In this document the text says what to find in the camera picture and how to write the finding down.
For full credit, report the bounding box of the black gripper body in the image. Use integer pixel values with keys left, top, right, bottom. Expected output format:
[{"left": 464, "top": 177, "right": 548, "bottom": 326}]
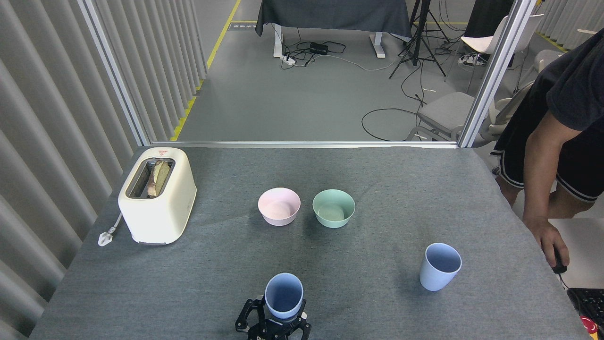
[{"left": 247, "top": 316, "right": 303, "bottom": 340}]

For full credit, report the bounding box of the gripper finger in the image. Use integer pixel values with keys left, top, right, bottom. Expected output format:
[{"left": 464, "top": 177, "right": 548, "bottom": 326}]
[
  {"left": 235, "top": 297, "right": 266, "bottom": 334},
  {"left": 294, "top": 311, "right": 312, "bottom": 340}
]

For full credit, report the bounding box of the blue plastic cup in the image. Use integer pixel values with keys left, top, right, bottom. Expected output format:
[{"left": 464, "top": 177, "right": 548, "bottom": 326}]
[
  {"left": 419, "top": 243, "right": 462, "bottom": 292},
  {"left": 264, "top": 272, "right": 304, "bottom": 320}
]

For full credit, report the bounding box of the person's right hand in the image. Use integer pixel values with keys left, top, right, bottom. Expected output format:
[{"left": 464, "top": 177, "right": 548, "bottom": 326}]
[{"left": 528, "top": 216, "right": 570, "bottom": 269}]

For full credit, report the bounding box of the grey felt table cloth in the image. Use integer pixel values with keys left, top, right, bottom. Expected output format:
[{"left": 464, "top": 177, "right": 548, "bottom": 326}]
[{"left": 29, "top": 146, "right": 593, "bottom": 340}]

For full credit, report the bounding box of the pink bowl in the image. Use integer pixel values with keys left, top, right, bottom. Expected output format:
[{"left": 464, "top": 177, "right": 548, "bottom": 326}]
[{"left": 258, "top": 187, "right": 302, "bottom": 227}]

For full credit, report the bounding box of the green bowl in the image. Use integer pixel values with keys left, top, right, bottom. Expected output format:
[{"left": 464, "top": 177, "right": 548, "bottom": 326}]
[{"left": 312, "top": 189, "right": 356, "bottom": 229}]

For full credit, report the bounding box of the cream white toaster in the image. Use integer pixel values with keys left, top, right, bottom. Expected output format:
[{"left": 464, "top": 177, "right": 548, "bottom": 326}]
[{"left": 117, "top": 147, "right": 197, "bottom": 245}]

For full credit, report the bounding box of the bread slice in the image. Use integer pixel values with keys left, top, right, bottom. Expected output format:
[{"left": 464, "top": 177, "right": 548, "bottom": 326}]
[{"left": 147, "top": 160, "right": 171, "bottom": 198}]

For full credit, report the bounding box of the black computer mouse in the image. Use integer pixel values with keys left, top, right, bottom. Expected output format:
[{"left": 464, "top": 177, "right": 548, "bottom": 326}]
[{"left": 551, "top": 249, "right": 569, "bottom": 275}]

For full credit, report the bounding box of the red round button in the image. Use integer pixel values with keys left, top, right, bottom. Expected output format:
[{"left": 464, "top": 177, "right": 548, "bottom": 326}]
[{"left": 580, "top": 315, "right": 600, "bottom": 337}]

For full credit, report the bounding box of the black keyboard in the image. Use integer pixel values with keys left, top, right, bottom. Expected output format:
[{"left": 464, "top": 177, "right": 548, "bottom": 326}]
[{"left": 567, "top": 288, "right": 604, "bottom": 327}]

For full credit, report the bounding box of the white desk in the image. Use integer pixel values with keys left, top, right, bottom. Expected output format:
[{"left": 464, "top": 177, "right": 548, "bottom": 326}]
[{"left": 547, "top": 218, "right": 604, "bottom": 289}]

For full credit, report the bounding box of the table with dark cloth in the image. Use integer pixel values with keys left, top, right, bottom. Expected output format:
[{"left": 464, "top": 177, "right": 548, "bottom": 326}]
[{"left": 255, "top": 0, "right": 413, "bottom": 58}]

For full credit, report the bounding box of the black tripod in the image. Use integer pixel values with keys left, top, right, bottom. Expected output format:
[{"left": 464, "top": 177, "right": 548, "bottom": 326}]
[{"left": 388, "top": 0, "right": 452, "bottom": 80}]

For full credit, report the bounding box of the white plastic chair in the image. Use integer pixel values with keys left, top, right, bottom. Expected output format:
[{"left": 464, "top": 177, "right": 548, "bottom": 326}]
[{"left": 444, "top": 14, "right": 545, "bottom": 95}]

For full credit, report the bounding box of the person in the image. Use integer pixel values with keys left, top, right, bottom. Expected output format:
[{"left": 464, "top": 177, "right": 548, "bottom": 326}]
[{"left": 491, "top": 28, "right": 604, "bottom": 270}]

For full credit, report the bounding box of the white toaster plug cable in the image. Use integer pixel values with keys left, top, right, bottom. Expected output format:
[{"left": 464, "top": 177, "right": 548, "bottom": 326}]
[{"left": 98, "top": 212, "right": 124, "bottom": 247}]

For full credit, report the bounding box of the silver aluminium rail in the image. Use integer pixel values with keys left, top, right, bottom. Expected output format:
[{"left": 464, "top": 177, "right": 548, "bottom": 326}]
[{"left": 150, "top": 141, "right": 461, "bottom": 149}]

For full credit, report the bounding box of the black looped floor cable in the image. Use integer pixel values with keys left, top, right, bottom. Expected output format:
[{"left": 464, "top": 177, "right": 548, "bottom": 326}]
[{"left": 361, "top": 108, "right": 421, "bottom": 141}]

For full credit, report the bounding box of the grey swivel chair white frame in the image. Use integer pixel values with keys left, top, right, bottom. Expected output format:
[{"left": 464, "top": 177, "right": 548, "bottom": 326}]
[
  {"left": 535, "top": 28, "right": 604, "bottom": 72},
  {"left": 407, "top": 80, "right": 538, "bottom": 149}
]

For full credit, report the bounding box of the silver aluminium post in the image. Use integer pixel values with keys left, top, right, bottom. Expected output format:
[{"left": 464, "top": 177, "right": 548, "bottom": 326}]
[
  {"left": 458, "top": 0, "right": 538, "bottom": 148},
  {"left": 78, "top": 0, "right": 151, "bottom": 147}
]

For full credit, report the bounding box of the black floor cable tangle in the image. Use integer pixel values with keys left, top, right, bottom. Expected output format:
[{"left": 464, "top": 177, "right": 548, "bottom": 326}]
[{"left": 280, "top": 27, "right": 348, "bottom": 70}]

